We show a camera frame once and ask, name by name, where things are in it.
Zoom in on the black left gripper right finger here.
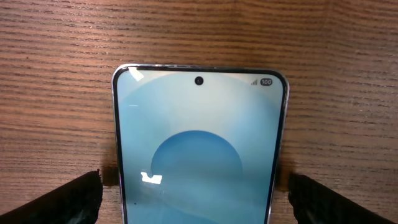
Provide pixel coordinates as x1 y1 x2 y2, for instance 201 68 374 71
288 173 394 224

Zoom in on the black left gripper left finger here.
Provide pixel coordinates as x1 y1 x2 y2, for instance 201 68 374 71
1 170 103 224

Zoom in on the blue screen Galaxy smartphone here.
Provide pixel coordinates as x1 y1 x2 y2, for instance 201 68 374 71
112 63 289 223

